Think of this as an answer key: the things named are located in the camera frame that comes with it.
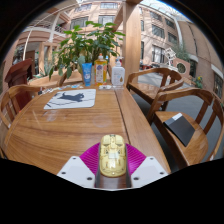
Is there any white pump bottle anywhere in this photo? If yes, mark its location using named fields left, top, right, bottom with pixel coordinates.
left=110, top=56, right=126, bottom=89

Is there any yellow detergent bottle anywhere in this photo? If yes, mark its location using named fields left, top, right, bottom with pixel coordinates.
left=93, top=53, right=108, bottom=87

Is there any yellow computer mouse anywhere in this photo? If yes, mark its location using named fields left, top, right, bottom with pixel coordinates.
left=98, top=133, right=128, bottom=178

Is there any wooden pillar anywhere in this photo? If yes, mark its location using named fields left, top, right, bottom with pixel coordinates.
left=113, top=0, right=143, bottom=84

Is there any yellow flowering plant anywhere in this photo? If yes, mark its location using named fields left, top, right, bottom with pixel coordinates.
left=194, top=75, right=204, bottom=89

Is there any leafy green plant, white pot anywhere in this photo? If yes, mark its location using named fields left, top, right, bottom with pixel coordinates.
left=48, top=20, right=126, bottom=81

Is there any white mouse pad, dark print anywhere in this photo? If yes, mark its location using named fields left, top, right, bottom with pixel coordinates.
left=43, top=88, right=97, bottom=110

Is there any black notebook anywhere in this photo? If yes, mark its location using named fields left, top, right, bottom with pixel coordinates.
left=163, top=112, right=196, bottom=148

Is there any wooden planter box with succulent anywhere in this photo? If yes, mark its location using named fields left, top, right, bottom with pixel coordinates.
left=28, top=59, right=64, bottom=88

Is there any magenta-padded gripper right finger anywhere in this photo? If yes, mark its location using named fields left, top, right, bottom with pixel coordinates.
left=124, top=143, right=169, bottom=189

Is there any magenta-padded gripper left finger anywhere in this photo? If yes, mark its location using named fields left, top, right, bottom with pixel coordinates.
left=56, top=142, right=101, bottom=189

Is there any blue squeeze tube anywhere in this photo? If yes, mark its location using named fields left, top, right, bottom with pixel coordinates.
left=81, top=62, right=93, bottom=88

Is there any white abstract sculpture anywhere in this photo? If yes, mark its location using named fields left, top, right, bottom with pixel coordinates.
left=164, top=47, right=178, bottom=69

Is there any dark red wooden lectern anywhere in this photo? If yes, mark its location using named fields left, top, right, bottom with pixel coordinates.
left=4, top=58, right=34, bottom=111

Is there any wooden armchair with notebook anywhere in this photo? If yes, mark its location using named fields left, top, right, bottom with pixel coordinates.
left=146, top=87, right=224, bottom=169

